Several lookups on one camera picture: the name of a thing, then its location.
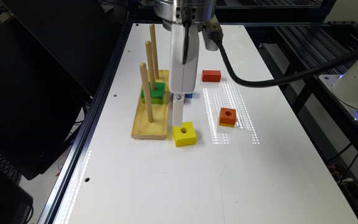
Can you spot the middle wooden peg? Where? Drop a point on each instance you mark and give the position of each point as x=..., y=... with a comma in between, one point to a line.
x=148, y=47

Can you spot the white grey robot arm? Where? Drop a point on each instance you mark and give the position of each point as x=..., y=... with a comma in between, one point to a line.
x=186, y=18

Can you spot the wooden peg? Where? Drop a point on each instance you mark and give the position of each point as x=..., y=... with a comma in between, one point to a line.
x=146, y=90
x=154, y=50
x=148, y=47

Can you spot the front wooden peg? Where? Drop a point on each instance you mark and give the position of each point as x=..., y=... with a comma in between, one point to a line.
x=146, y=90

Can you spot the yellow square block with hole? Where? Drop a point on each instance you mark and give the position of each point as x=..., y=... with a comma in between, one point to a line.
x=184, y=135

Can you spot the red rectangular block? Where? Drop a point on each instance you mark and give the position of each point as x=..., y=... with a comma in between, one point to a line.
x=211, y=76

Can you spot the rear wooden peg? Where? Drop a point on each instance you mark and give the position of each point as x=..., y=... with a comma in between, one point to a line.
x=154, y=50

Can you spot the green square block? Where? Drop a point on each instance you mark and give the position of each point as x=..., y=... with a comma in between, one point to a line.
x=157, y=95

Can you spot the orange block with hole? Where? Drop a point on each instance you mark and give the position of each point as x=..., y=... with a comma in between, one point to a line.
x=227, y=117

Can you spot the black monitor panel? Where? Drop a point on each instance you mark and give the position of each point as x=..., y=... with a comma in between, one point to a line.
x=53, y=55

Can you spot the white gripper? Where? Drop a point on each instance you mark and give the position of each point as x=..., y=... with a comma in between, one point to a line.
x=183, y=67

